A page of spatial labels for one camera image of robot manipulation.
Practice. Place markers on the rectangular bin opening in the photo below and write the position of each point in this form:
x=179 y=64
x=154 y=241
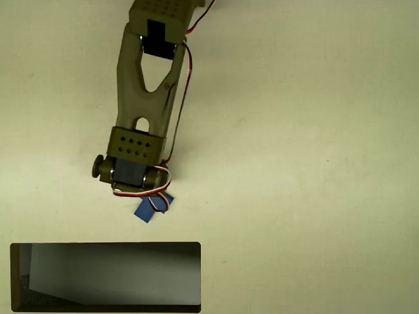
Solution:
x=98 y=278

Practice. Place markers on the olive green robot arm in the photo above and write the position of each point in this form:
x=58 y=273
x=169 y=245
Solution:
x=131 y=81

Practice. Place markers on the blue T-shaped block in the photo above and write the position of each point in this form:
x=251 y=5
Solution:
x=144 y=212

